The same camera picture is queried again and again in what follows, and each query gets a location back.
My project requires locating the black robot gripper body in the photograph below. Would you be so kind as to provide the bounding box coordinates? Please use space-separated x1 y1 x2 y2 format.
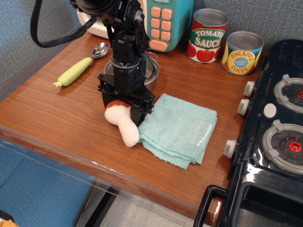
98 58 155 114

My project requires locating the black braided cable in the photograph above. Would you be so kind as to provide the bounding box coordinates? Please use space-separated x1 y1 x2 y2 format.
30 0 98 48

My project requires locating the spoon with green handle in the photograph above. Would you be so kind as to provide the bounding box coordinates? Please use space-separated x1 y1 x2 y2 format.
53 42 109 87

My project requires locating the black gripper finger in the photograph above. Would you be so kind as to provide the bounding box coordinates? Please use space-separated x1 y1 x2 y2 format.
102 91 118 108
130 104 149 126

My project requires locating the orange object at corner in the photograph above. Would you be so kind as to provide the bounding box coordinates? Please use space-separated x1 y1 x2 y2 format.
0 210 18 227

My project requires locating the small stainless steel pot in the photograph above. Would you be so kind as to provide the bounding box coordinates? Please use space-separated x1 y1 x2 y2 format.
103 52 160 91

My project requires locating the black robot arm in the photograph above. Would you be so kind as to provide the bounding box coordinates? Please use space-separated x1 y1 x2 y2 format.
70 0 155 126

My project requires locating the plush mushroom toy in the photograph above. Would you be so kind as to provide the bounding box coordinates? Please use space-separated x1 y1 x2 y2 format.
105 99 139 148

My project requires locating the light blue folded cloth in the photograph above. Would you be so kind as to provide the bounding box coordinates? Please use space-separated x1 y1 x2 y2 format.
139 94 218 169

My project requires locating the tomato sauce can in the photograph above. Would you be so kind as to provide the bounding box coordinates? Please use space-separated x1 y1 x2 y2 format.
187 8 229 63

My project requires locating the pineapple slices can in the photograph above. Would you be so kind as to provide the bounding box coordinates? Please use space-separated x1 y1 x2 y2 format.
222 31 264 75

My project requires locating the black toy stove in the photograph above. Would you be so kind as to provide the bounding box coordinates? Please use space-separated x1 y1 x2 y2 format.
194 39 303 227

